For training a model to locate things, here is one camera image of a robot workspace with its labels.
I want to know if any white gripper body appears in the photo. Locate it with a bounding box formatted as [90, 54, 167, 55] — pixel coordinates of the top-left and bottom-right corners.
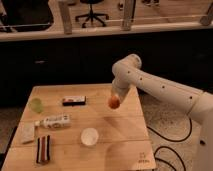
[111, 82, 130, 102]

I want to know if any red orange apple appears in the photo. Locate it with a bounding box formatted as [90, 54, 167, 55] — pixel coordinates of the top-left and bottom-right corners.
[108, 95, 121, 109]

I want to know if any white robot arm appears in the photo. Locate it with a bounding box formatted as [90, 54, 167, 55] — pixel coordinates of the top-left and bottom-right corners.
[108, 54, 213, 171]

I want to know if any green plastic cup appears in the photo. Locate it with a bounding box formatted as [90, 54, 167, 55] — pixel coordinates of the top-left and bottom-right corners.
[29, 98, 43, 113]

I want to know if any black red white box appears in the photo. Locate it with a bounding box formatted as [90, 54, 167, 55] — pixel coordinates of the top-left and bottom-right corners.
[62, 96, 86, 106]

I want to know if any wooden table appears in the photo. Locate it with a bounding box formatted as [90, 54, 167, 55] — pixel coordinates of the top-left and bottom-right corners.
[2, 84, 156, 171]

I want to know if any white plastic bottle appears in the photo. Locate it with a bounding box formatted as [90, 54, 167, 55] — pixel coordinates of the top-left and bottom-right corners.
[35, 114, 71, 129]

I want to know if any black office chair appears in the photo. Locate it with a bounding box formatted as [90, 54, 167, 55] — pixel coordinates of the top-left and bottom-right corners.
[75, 0, 109, 28]

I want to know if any black power cable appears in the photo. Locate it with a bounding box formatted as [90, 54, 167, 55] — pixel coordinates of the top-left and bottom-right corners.
[146, 116, 194, 171]

